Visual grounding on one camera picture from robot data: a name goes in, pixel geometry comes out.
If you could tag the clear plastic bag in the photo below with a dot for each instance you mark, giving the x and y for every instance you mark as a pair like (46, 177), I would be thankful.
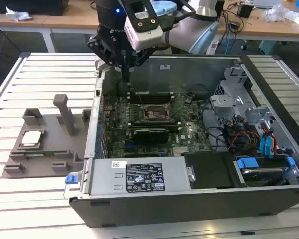
(274, 12)

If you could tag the wooden desk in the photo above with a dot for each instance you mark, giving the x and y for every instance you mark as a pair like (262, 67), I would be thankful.
(64, 21)
(264, 30)

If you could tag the silver CPU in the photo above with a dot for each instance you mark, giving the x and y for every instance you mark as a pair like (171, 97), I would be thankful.
(32, 138)

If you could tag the hard disk in blue carrier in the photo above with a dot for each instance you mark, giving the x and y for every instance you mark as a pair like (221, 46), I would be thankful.
(246, 163)

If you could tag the wide black box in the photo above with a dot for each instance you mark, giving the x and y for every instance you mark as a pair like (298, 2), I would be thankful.
(27, 6)

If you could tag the grey laptop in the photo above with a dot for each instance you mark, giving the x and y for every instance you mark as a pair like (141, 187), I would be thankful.
(266, 3)

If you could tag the grey parts rack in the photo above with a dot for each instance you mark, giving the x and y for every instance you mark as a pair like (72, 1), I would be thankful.
(49, 142)

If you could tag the small black cube box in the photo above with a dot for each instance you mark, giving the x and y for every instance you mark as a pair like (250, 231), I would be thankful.
(244, 10)

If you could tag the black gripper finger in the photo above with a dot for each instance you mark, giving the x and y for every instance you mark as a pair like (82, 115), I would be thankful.
(143, 56)
(99, 47)

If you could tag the green RAM stick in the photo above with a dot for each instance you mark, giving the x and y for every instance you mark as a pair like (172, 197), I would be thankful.
(53, 155)

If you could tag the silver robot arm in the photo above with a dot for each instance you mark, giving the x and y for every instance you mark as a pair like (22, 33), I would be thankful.
(179, 37)

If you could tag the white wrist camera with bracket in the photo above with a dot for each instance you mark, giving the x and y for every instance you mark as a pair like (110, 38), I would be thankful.
(144, 37)

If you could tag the small black adapter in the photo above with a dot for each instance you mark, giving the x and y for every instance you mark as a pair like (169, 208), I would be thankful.
(235, 25)

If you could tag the black shrouded graphics card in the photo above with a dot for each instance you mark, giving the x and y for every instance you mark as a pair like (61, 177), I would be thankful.
(150, 136)

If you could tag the green motherboard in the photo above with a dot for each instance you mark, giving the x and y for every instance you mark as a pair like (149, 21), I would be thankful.
(194, 129)

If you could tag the crumpled white paper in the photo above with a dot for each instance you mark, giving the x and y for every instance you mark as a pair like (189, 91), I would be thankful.
(17, 15)

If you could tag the open black PC case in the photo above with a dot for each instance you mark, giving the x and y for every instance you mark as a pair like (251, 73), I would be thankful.
(164, 209)

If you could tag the silver chipset heat sink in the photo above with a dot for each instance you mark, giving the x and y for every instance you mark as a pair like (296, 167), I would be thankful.
(180, 151)

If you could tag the silver power supply unit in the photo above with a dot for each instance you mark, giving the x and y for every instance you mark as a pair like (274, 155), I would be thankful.
(102, 176)

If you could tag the CPU socket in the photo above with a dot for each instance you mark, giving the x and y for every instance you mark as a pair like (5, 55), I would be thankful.
(155, 115)

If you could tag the metal drive cage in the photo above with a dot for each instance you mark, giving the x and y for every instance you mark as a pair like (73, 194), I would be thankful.
(224, 99)

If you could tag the blue case latch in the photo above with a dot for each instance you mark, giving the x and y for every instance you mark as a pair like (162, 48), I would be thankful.
(70, 179)

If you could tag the pale teal box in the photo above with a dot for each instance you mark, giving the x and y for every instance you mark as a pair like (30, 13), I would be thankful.
(269, 47)

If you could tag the round coin cell battery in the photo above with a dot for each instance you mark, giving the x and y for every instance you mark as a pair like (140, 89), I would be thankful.
(188, 100)

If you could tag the black plastic bay cover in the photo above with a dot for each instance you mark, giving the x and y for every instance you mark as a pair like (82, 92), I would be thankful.
(209, 171)

